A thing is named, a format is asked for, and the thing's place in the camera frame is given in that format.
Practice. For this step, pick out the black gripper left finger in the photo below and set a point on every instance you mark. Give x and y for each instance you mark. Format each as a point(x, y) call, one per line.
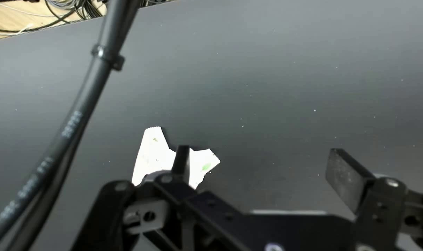
point(183, 210)

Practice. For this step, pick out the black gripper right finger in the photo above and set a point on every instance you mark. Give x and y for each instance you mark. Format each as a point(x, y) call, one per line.
point(382, 210)

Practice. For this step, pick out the white patterned cloth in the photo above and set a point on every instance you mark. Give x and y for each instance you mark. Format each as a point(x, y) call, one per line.
point(149, 158)

